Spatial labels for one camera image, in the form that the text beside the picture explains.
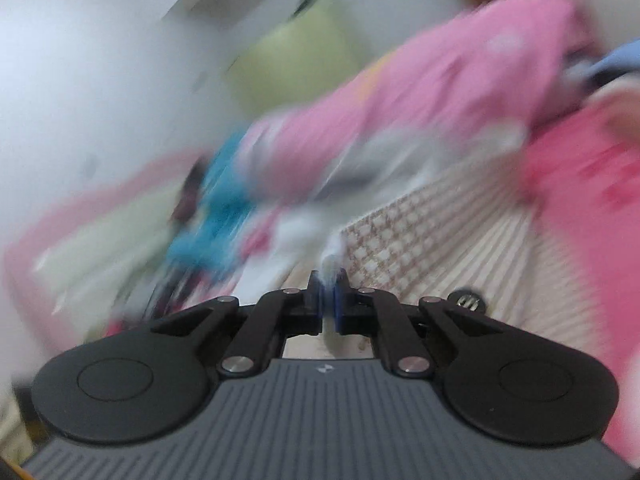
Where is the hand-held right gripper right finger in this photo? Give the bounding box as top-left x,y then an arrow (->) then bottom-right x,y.
332,268 -> 507,380

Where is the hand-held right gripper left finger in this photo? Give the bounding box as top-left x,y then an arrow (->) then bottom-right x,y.
150,270 -> 324,377

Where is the beige checked knit cardigan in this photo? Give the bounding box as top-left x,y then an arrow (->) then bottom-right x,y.
275,175 -> 608,361

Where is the teal patterned quilt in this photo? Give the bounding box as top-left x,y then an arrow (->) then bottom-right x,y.
165,130 -> 266,281

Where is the black white plaid shirt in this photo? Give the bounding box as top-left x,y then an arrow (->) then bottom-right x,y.
115,255 -> 211,326

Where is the pink bed headboard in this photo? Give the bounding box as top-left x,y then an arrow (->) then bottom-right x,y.
2,152 -> 211,341

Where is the pink floral duvet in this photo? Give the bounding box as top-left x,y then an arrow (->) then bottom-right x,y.
237,0 -> 601,206

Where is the pale green wardrobe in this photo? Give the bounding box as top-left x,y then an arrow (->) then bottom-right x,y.
222,0 -> 366,111

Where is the pink folded garment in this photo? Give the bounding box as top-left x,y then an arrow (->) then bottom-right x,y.
592,85 -> 640,141

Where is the blue folded garment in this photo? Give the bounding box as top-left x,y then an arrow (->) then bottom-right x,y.
587,40 -> 640,81

